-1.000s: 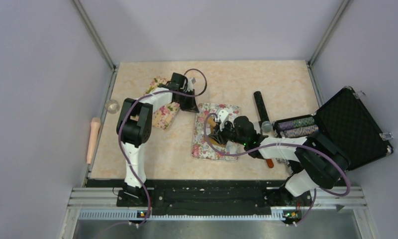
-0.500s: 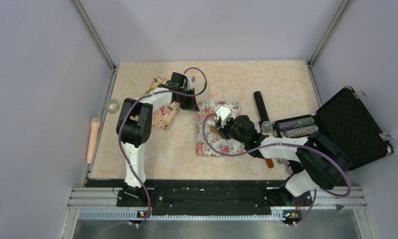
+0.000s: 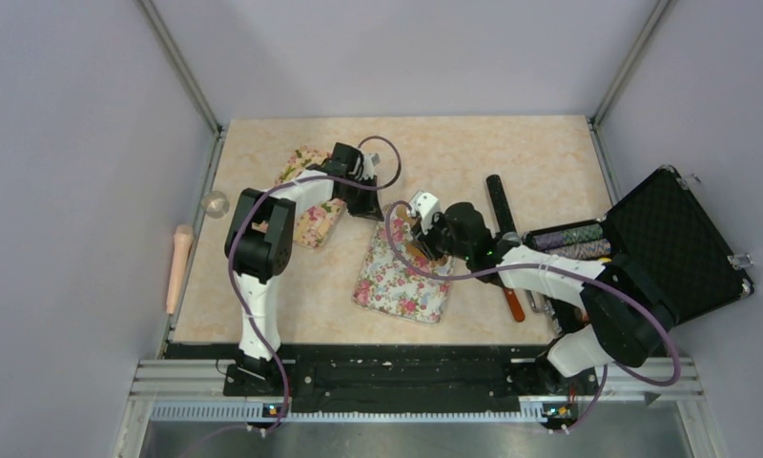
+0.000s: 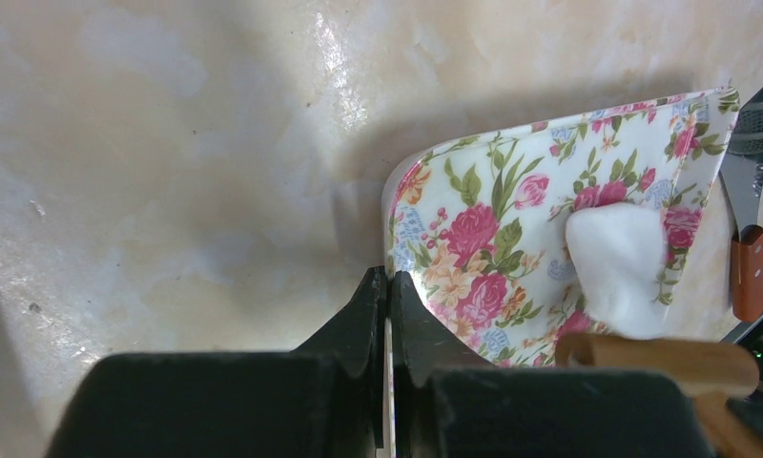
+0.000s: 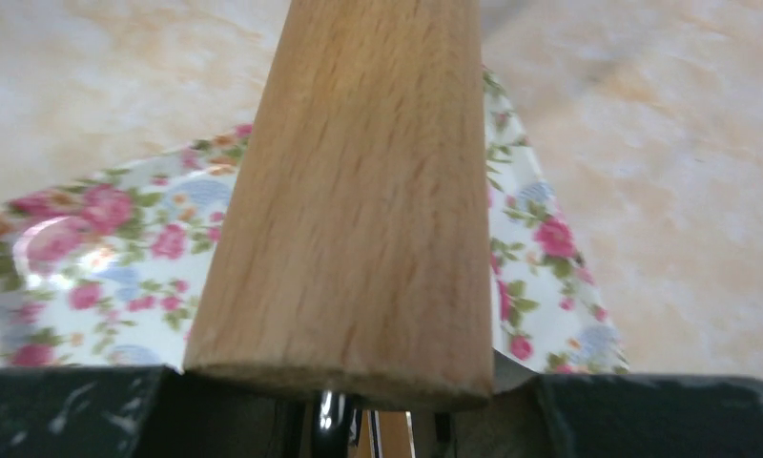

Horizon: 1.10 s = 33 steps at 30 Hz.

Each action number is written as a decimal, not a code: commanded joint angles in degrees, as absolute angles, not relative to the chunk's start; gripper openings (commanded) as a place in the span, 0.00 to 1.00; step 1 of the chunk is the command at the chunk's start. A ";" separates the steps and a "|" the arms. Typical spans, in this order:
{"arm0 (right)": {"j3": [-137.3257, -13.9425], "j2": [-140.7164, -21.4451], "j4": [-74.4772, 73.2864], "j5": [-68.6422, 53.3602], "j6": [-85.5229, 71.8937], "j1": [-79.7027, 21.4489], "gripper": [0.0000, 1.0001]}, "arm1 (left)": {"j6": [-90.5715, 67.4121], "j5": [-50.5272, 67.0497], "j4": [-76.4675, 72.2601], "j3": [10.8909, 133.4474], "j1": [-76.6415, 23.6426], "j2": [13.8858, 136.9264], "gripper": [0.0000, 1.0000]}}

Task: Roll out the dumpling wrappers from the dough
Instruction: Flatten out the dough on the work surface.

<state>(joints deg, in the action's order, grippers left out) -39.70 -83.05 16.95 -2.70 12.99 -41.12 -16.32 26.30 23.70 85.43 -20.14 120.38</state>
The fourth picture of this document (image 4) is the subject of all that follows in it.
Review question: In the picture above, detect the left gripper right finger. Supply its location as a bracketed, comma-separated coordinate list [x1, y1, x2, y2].
[390, 272, 714, 457]

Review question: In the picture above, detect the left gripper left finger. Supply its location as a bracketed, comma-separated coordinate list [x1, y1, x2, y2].
[46, 267, 387, 457]

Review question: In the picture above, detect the white dough piece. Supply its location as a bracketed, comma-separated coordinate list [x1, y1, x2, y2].
[565, 202, 667, 340]

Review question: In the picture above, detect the wooden double-ended rolling pin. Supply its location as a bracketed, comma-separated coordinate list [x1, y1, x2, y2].
[555, 332, 763, 457]

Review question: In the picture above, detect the metal scraper with red handle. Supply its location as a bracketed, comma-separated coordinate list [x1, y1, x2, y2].
[719, 66, 763, 323]

